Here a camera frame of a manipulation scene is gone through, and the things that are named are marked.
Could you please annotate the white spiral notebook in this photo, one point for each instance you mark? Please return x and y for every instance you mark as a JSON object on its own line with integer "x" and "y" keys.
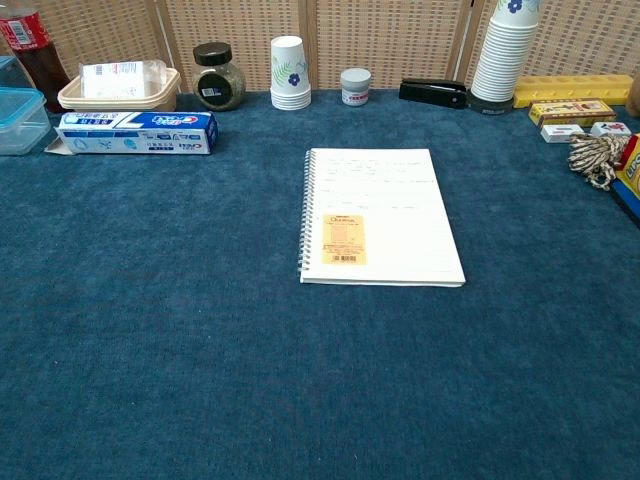
{"x": 385, "y": 200}

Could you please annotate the blue carpet mat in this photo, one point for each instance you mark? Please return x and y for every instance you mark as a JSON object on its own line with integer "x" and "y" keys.
{"x": 200, "y": 325}

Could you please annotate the small white jar grey lid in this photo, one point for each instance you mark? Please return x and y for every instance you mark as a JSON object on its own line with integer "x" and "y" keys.
{"x": 356, "y": 86}

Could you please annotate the short stack of floral paper cups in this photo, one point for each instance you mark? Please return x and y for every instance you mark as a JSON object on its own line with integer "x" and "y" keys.
{"x": 290, "y": 75}

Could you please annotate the black stapler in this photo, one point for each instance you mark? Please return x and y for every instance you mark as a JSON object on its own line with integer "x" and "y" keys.
{"x": 432, "y": 92}

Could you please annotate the glass jar with black lid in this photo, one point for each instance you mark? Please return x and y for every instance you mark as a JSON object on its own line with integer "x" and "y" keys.
{"x": 218, "y": 80}

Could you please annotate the woven folding screen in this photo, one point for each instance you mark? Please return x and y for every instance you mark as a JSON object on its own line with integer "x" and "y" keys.
{"x": 380, "y": 40}

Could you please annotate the blue white toothpaste box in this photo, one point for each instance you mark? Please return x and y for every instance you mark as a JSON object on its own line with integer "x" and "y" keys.
{"x": 140, "y": 133}

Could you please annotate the beige plastic tray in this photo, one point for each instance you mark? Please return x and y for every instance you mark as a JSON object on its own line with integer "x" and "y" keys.
{"x": 125, "y": 97}

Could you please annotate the white plastic packet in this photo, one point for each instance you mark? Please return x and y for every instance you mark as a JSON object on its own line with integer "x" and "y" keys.
{"x": 122, "y": 77}

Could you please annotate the tall stack of floral paper cups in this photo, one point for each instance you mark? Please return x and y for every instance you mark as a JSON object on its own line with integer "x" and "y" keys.
{"x": 502, "y": 55}

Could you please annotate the yellow red card box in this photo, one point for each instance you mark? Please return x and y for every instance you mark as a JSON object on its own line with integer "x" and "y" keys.
{"x": 572, "y": 112}

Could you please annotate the yellow plastic block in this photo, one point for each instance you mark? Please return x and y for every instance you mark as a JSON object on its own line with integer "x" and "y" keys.
{"x": 575, "y": 89}

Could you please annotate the yellow blue box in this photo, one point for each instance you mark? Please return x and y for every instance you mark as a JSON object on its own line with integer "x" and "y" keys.
{"x": 631, "y": 172}

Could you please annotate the clear blue plastic container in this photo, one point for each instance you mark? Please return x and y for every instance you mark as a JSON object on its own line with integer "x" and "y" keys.
{"x": 17, "y": 122}

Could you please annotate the cola bottle with red label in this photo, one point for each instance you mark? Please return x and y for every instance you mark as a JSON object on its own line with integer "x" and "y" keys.
{"x": 35, "y": 47}

